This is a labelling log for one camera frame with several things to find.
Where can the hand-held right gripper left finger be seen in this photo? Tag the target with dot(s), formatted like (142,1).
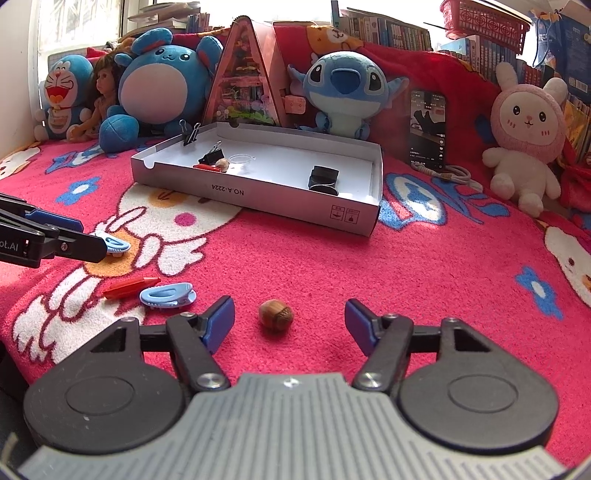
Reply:
(219,323)

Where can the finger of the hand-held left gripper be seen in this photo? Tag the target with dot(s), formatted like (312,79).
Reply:
(78,247)
(34,213)

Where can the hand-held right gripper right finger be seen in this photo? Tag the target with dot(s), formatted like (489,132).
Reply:
(358,323)

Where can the blue hair clip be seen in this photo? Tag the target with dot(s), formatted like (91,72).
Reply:
(166,295)
(114,243)

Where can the brown hazelnut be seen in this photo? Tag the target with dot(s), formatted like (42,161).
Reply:
(223,164)
(275,315)

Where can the white cardboard box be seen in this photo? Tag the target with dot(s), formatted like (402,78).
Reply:
(277,194)

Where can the red crayon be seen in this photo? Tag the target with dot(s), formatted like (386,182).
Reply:
(207,167)
(131,286)

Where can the red printed blanket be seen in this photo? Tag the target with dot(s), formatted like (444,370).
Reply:
(415,258)

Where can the blue robot cat plush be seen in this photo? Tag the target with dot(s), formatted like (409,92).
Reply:
(64,92)

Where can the brown-haired doll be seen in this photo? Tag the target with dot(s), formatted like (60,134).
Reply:
(104,101)

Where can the black binder clip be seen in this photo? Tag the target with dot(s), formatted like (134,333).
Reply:
(190,134)
(212,154)

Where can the round blue plush toy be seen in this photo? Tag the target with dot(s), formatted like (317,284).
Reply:
(152,87)

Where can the black smartphone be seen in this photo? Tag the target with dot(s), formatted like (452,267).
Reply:
(429,129)

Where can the small pink box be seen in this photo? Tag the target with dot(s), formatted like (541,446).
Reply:
(295,104)

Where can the blue alien plush toy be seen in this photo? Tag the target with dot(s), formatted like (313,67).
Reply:
(344,87)

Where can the pink triangular dollhouse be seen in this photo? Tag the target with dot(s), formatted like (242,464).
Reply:
(249,83)

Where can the pink rabbit plush toy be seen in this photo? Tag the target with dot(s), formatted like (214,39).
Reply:
(526,134)

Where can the row of books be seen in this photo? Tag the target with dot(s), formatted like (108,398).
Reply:
(401,34)
(489,55)

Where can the red plastic basket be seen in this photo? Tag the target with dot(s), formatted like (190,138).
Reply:
(485,18)

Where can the blue paper bag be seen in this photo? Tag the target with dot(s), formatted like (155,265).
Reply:
(558,41)

